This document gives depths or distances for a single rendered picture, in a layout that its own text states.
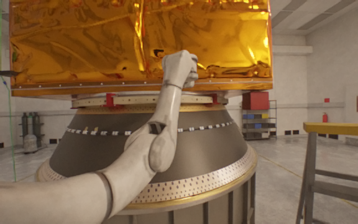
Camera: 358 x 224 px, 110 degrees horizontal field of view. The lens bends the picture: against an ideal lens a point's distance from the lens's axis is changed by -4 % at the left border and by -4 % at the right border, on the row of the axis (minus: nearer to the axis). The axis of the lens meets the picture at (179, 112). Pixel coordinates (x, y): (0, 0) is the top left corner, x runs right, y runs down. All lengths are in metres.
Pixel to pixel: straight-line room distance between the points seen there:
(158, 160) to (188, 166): 0.55
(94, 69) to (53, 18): 0.47
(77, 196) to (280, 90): 8.45
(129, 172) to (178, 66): 0.29
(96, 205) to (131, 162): 0.09
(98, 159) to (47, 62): 0.77
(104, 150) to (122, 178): 0.67
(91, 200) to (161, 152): 0.14
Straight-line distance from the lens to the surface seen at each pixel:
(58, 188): 0.23
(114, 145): 0.90
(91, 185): 0.24
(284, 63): 8.90
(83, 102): 1.18
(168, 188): 0.80
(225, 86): 1.03
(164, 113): 0.35
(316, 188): 1.01
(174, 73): 0.39
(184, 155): 0.84
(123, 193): 0.26
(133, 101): 0.90
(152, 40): 1.04
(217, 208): 0.99
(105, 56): 1.09
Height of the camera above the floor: 1.63
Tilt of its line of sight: 1 degrees down
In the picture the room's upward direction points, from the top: 2 degrees counter-clockwise
